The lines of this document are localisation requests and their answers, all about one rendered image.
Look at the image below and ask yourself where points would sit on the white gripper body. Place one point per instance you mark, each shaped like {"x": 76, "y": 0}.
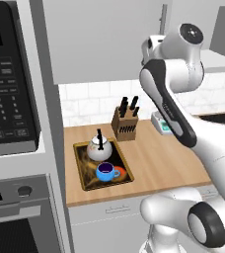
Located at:
{"x": 152, "y": 49}

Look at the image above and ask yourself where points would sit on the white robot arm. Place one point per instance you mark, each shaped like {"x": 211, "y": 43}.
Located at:
{"x": 213, "y": 154}

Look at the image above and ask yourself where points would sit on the blue mug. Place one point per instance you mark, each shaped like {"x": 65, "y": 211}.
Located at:
{"x": 105, "y": 173}

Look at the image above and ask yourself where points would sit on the dark tray with gold rim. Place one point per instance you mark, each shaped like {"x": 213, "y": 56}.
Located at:
{"x": 85, "y": 171}

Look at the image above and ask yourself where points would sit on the white base cabinet door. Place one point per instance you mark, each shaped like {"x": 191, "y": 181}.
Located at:
{"x": 111, "y": 238}

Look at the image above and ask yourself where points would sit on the grey range hood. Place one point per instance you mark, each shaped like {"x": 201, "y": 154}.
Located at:
{"x": 224, "y": 36}

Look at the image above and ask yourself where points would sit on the white kitchen scale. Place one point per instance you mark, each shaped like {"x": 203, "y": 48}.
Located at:
{"x": 162, "y": 125}

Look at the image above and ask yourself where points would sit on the wooden knife block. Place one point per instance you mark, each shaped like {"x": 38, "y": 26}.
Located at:
{"x": 124, "y": 126}

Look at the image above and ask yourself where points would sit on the black hob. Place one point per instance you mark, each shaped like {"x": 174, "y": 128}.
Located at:
{"x": 224, "y": 118}

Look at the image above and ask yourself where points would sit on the black microwave oven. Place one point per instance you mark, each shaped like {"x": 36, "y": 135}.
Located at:
{"x": 9, "y": 82}

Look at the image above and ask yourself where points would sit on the white drawer front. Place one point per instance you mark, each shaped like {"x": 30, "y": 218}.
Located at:
{"x": 94, "y": 212}

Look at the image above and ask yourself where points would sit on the round oven knob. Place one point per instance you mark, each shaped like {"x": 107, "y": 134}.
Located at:
{"x": 24, "y": 191}

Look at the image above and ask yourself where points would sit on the grey built-in oven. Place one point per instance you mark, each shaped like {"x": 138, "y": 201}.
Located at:
{"x": 15, "y": 224}

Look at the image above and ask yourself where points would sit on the grey wall cabinet door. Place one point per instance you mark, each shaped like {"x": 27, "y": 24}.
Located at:
{"x": 101, "y": 39}

